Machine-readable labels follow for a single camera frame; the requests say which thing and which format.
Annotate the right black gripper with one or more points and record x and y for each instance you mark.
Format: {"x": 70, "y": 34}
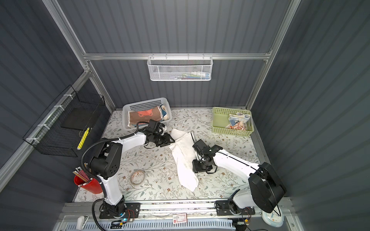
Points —
{"x": 196, "y": 168}

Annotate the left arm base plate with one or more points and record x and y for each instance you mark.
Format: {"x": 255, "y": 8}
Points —
{"x": 122, "y": 210}

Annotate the patterned cloth in basket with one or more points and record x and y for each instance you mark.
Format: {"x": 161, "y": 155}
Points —
{"x": 238, "y": 121}

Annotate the blue beige Doraemon towel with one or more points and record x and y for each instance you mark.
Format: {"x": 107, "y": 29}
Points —
{"x": 164, "y": 113}

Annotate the red white label card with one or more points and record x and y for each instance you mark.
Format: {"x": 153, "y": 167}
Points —
{"x": 179, "y": 218}

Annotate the orange towel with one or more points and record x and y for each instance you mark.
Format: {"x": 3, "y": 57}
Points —
{"x": 154, "y": 113}

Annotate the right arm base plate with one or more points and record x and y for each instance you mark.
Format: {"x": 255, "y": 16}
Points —
{"x": 225, "y": 208}

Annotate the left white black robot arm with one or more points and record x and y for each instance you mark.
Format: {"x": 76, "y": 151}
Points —
{"x": 105, "y": 162}

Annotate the white wire wall basket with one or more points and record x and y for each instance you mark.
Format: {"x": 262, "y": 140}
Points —
{"x": 190, "y": 68}

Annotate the black wire wall basket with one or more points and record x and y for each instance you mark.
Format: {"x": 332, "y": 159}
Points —
{"x": 60, "y": 131}

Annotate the clear tape roll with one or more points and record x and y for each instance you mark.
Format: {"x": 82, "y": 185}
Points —
{"x": 137, "y": 178}

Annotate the white plastic laundry basket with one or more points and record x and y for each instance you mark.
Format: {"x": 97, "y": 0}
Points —
{"x": 141, "y": 106}

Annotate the green perforated plastic basket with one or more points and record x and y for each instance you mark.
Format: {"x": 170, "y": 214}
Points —
{"x": 220, "y": 121}

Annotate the white round clock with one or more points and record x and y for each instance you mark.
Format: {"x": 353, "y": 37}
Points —
{"x": 273, "y": 219}

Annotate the red pencil cup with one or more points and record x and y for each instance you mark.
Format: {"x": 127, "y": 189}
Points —
{"x": 82, "y": 180}

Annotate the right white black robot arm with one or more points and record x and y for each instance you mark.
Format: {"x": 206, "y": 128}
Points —
{"x": 266, "y": 188}

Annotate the white towel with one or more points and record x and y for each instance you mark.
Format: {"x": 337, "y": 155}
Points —
{"x": 183, "y": 154}

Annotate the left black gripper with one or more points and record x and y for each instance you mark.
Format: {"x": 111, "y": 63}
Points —
{"x": 167, "y": 140}

